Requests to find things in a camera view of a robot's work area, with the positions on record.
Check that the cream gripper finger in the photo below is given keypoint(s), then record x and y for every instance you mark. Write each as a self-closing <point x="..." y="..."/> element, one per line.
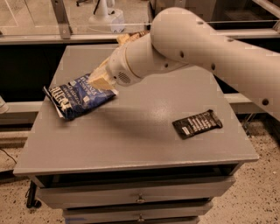
<point x="103" y="64"/>
<point x="100" y="79"/>

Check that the blue chip bag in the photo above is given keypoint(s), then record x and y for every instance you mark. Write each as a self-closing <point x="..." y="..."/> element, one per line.
<point x="77" y="97"/>

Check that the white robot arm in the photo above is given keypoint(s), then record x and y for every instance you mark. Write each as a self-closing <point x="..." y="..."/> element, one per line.
<point x="178" y="38"/>

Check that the yellow brown chip bag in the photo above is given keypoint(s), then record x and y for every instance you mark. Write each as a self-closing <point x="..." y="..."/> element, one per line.
<point x="130" y="37"/>

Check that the grey drawer cabinet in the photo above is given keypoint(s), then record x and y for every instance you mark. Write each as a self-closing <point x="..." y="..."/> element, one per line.
<point x="131" y="139"/>

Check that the black snack bar wrapper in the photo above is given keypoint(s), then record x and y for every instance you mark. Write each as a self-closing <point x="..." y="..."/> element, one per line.
<point x="196" y="124"/>

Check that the white object at left edge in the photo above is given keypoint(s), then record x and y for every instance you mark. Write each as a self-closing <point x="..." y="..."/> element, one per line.
<point x="3" y="106"/>

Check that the top drawer with knob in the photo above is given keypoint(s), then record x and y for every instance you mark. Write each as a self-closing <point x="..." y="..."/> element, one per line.
<point x="135" y="193"/>

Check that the drawer with knob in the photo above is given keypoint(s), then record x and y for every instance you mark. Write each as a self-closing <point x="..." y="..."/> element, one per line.
<point x="135" y="193"/>
<point x="144" y="212"/>

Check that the black caster leg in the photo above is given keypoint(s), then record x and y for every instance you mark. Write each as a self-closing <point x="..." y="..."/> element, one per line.
<point x="30" y="195"/>

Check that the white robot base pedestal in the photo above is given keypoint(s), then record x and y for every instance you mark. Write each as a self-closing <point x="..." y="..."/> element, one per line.
<point x="106" y="18"/>

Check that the metal fence post left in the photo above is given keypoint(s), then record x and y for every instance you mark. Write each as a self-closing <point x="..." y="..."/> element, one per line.
<point x="65" y="30"/>

